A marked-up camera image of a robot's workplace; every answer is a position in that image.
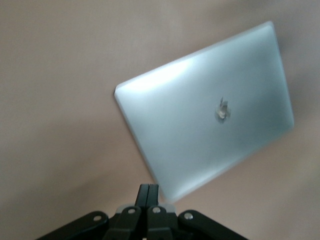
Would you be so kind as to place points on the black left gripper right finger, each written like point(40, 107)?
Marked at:
point(162, 225)

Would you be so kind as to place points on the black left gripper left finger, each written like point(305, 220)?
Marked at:
point(125, 225)

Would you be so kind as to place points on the silver grey laptop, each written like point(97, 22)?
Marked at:
point(200, 125)

